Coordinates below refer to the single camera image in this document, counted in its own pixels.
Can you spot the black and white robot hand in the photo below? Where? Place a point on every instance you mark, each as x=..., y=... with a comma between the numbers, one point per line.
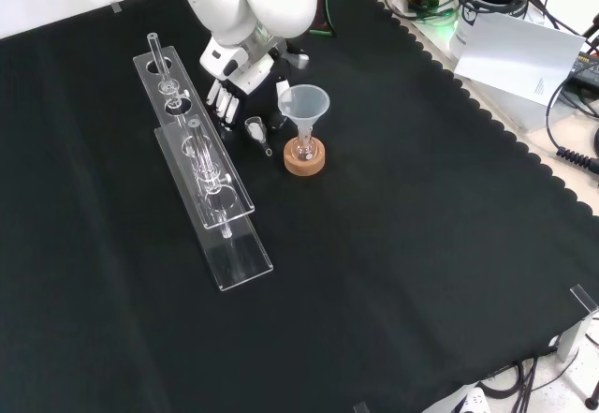
x=234, y=64

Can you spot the clear glass weighing funnel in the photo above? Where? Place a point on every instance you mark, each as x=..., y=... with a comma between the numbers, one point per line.
x=255, y=130

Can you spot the clear plastic funnel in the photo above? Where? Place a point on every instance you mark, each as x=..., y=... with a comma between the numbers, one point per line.
x=303, y=104

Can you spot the clear acrylic funnel stand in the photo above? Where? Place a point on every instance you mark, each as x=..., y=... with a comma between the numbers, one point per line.
x=206, y=183

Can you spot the small round-bottom glass flask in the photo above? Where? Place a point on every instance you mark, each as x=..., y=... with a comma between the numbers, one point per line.
x=305, y=151

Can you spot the clear cloth clip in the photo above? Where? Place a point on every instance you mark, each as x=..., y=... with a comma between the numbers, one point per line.
x=116, y=8
x=361, y=407

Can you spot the black cloth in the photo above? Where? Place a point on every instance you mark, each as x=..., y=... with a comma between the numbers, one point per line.
x=374, y=244

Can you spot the pale board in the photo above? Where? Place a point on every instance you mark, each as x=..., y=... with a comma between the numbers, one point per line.
x=515, y=54

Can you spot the black power adapter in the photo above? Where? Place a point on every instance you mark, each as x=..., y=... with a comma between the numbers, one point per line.
x=587, y=69

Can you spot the white power strip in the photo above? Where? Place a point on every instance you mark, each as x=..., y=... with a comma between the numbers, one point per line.
x=470, y=401

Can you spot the black tripod foot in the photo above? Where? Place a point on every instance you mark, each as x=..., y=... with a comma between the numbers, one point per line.
x=592, y=399

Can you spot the silver metal bracket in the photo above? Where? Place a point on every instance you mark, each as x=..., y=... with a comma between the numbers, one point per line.
x=573, y=333

